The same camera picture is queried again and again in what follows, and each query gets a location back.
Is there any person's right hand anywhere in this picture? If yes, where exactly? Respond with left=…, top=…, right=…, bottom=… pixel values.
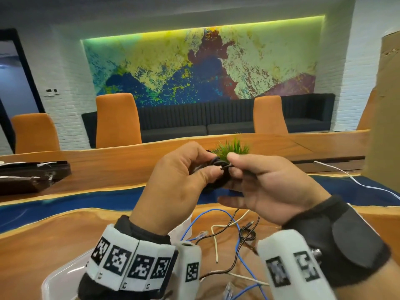
left=217, top=152, right=332, bottom=227

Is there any person's left hand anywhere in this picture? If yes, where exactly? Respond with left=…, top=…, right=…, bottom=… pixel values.
left=129, top=141, right=225, bottom=236

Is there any thin black cable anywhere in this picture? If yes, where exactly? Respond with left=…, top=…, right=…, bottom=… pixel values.
left=190, top=157, right=235, bottom=193
left=198, top=208, right=262, bottom=280

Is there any thin beige cable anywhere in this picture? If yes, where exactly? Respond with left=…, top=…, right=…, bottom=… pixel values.
left=200, top=209, right=270, bottom=286

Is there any blue network cable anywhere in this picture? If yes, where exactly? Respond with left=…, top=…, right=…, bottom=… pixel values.
left=180, top=208, right=269, bottom=300

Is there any long white charging cable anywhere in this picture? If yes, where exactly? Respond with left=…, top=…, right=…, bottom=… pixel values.
left=314, top=160, right=400, bottom=200

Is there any clear plastic container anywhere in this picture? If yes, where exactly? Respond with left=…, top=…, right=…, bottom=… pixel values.
left=41, top=215, right=193, bottom=300

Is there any black left wristband with markers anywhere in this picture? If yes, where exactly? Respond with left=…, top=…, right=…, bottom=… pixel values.
left=77, top=215, right=179, bottom=300

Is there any green potted plant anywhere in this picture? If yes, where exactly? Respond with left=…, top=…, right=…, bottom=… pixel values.
left=211, top=137, right=250, bottom=163

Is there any orange chair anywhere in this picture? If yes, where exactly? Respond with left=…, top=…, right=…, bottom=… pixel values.
left=95, top=92, right=143, bottom=149
left=253, top=95, right=289, bottom=135
left=356, top=89, right=377, bottom=131
left=12, top=112, right=60, bottom=154

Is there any black sofa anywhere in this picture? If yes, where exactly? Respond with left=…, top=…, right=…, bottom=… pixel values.
left=82, top=93, right=335, bottom=148

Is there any wooden table with blue inlay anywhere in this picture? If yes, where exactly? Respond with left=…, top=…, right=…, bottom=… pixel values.
left=0, top=130, right=400, bottom=300

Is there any dark framed glass door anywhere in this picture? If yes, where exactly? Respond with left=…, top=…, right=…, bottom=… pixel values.
left=0, top=29, right=46, bottom=153

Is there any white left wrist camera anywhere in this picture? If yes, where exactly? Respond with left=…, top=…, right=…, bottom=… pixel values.
left=170, top=241, right=203, bottom=300

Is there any colourful abstract wall painting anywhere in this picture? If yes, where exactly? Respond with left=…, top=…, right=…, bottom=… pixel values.
left=82, top=16, right=324, bottom=107

